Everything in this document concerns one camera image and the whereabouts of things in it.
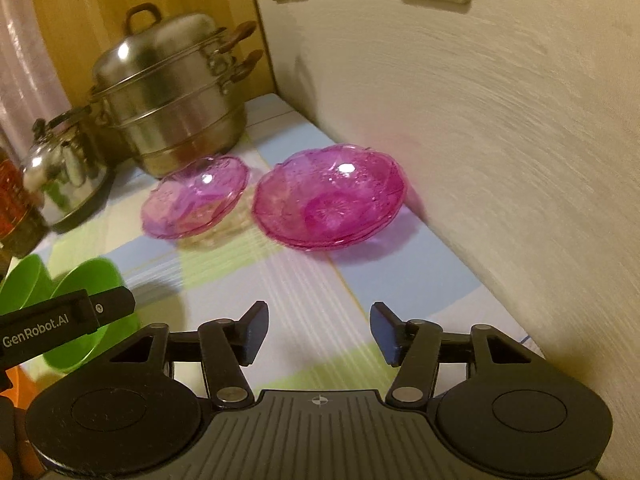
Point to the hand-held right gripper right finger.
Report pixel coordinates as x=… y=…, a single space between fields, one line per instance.
x=386 y=335

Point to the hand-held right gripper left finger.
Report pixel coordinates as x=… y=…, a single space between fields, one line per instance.
x=254 y=332

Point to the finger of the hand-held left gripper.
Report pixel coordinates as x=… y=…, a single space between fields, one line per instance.
x=114 y=305

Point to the green plastic bowl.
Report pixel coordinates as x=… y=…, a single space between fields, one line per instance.
x=22 y=280
x=95 y=275

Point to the small pink glass plate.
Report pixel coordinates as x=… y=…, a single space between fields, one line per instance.
x=190 y=200

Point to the large pink glass bowl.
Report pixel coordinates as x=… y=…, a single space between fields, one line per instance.
x=330 y=195

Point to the orange plastic bowl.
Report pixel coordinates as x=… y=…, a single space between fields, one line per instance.
x=27 y=382

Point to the cooking oil bottle red label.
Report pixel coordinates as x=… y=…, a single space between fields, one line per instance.
x=17 y=205

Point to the stainless steel kettle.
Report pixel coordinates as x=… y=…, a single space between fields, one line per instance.
x=65 y=180

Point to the stainless steel steamer pot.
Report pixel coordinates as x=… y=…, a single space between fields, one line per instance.
x=175 y=95

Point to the shiny pale curtain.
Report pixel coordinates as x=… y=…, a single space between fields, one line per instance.
x=30 y=60

